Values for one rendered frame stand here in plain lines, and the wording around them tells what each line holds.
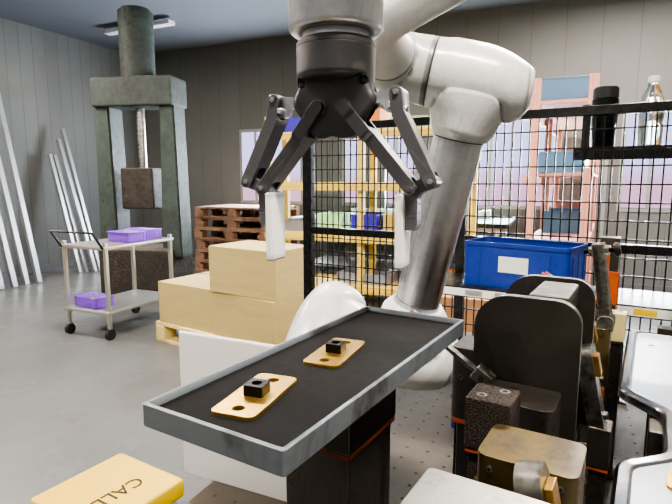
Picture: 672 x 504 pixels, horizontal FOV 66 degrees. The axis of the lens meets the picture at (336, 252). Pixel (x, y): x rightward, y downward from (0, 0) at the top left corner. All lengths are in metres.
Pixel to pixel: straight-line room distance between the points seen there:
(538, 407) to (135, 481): 0.45
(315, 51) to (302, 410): 0.31
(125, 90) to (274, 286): 3.47
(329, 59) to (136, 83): 5.84
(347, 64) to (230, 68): 8.53
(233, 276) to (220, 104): 5.56
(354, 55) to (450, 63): 0.54
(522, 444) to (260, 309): 3.18
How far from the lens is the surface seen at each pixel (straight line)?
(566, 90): 4.87
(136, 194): 6.28
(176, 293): 4.37
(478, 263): 1.57
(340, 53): 0.49
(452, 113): 1.01
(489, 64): 1.02
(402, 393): 1.62
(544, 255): 1.50
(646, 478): 0.73
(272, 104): 0.53
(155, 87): 6.18
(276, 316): 3.61
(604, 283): 1.13
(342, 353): 0.53
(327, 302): 1.21
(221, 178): 8.97
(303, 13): 0.50
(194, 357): 1.14
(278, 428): 0.39
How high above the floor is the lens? 1.34
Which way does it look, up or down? 8 degrees down
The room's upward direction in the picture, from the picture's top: straight up
